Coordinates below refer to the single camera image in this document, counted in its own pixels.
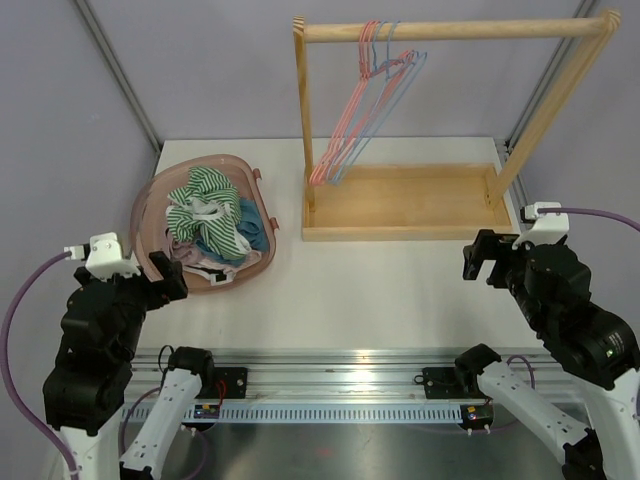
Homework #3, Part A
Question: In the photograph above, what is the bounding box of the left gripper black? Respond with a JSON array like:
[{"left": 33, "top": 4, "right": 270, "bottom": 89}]
[{"left": 77, "top": 249, "right": 187, "bottom": 360}]

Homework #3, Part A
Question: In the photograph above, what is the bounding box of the black white striped tank top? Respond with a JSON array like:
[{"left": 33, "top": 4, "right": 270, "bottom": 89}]
[{"left": 183, "top": 266, "right": 235, "bottom": 287}]

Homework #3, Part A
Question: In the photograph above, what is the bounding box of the green white striped tank top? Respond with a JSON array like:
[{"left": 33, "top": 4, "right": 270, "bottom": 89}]
[{"left": 166, "top": 166, "right": 251, "bottom": 260}]

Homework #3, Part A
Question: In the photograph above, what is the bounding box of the teal blue tank top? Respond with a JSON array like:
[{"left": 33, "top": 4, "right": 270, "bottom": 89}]
[{"left": 194, "top": 197, "right": 269, "bottom": 260}]

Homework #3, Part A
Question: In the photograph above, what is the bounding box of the blue wire hanger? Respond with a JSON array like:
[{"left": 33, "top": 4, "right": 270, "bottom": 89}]
[
  {"left": 330, "top": 19, "right": 429, "bottom": 185},
  {"left": 324, "top": 19, "right": 422, "bottom": 185}
]

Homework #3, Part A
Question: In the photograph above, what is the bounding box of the pink wire hanger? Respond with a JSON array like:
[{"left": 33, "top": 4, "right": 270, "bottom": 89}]
[
  {"left": 312, "top": 20, "right": 411, "bottom": 187},
  {"left": 308, "top": 20, "right": 406, "bottom": 187},
  {"left": 315, "top": 20, "right": 416, "bottom": 186}
]

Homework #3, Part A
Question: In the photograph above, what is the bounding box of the mauve pink tank top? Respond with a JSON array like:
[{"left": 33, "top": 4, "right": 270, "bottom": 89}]
[{"left": 164, "top": 235, "right": 204, "bottom": 267}]

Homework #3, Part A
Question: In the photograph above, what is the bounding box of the red white striped tank top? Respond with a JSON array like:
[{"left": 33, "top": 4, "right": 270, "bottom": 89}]
[{"left": 196, "top": 245, "right": 262, "bottom": 273}]

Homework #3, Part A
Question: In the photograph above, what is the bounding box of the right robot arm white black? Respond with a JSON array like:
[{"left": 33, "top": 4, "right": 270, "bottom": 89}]
[{"left": 453, "top": 229, "right": 639, "bottom": 479}]

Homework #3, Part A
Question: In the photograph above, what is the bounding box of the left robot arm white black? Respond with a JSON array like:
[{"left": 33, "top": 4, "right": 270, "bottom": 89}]
[{"left": 43, "top": 251, "right": 216, "bottom": 479}]

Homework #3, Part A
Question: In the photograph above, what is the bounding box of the wooden clothes rack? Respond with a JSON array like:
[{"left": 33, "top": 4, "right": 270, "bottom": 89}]
[{"left": 292, "top": 9, "right": 621, "bottom": 242}]

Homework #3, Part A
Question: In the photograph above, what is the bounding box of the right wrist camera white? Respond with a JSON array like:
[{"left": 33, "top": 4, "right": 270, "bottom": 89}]
[{"left": 512, "top": 202, "right": 569, "bottom": 250}]

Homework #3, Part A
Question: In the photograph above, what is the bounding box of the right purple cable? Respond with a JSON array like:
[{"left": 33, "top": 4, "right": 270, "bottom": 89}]
[{"left": 414, "top": 207, "right": 640, "bottom": 434}]

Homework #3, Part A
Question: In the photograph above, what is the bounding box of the purple cable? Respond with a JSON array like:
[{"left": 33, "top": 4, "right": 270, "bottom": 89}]
[
  {"left": 414, "top": 207, "right": 640, "bottom": 434},
  {"left": 0, "top": 249, "right": 214, "bottom": 480}
]

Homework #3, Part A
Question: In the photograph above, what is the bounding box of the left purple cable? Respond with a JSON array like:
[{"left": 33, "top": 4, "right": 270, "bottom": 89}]
[{"left": 0, "top": 249, "right": 214, "bottom": 480}]

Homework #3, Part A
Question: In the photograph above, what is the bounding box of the white slotted cable duct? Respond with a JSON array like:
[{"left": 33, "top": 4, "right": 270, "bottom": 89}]
[{"left": 124, "top": 403, "right": 464, "bottom": 424}]

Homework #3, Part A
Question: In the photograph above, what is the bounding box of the aluminium mounting rail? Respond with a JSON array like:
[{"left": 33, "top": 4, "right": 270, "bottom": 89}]
[{"left": 125, "top": 347, "right": 581, "bottom": 403}]

